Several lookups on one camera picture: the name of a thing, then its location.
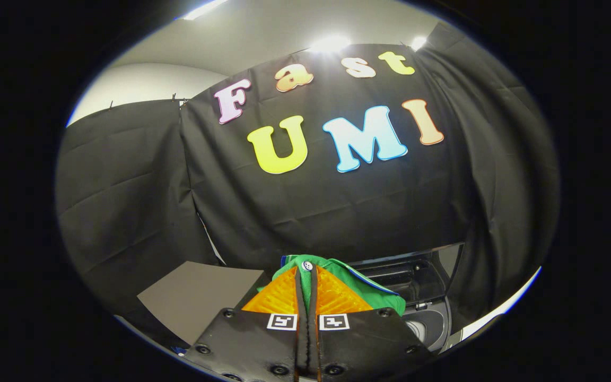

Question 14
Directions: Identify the green polo shirt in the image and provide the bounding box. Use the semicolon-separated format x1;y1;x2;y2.
257;255;407;317

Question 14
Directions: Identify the grey cabinet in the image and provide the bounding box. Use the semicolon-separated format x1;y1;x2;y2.
137;261;265;345

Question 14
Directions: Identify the grey washing machine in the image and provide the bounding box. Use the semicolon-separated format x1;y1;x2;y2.
401;297;452;354

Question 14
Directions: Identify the black backdrop cloth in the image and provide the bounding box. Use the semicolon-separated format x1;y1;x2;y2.
55;21;560;340

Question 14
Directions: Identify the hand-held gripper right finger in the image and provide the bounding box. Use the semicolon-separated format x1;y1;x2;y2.
310;265;434;382

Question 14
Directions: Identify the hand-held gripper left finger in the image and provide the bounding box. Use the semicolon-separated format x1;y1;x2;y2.
184;266;309;382

